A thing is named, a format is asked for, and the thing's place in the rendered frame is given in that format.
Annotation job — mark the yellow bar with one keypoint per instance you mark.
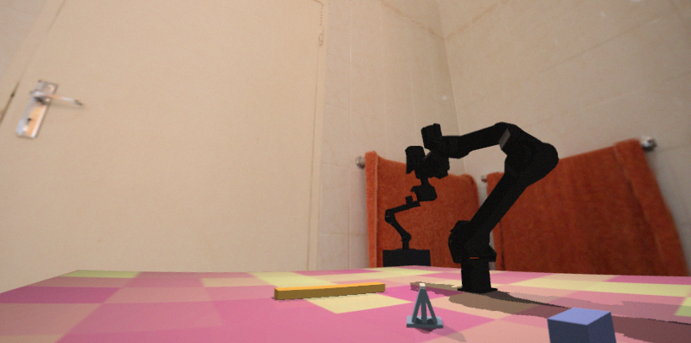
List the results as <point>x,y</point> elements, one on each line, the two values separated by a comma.
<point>328,291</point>

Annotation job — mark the blue block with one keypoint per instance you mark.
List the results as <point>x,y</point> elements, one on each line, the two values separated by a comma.
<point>579,325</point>

